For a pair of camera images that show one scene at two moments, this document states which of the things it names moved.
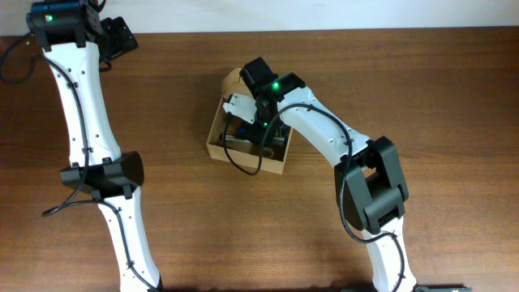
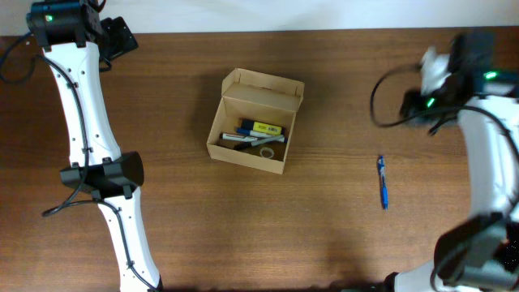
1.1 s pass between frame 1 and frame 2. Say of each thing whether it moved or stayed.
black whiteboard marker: stayed
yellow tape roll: stayed
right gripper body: moved
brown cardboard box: stayed
